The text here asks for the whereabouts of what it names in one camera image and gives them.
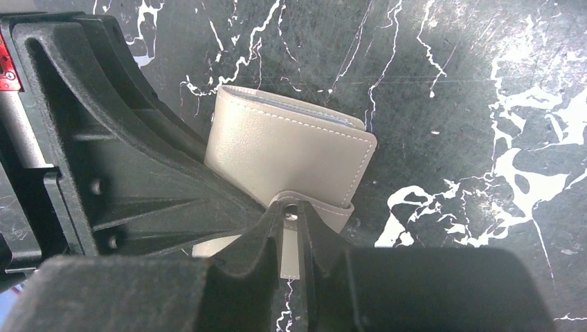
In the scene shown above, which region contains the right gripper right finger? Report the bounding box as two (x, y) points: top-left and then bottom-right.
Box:
(297, 201), (555, 331)

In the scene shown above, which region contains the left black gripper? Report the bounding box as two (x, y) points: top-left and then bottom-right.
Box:
(1, 13), (263, 286)

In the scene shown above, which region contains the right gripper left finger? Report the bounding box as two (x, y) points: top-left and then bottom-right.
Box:
(1, 202), (284, 331)

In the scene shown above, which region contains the grey leather card holder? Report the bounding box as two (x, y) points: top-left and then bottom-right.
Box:
(191, 84), (379, 280)

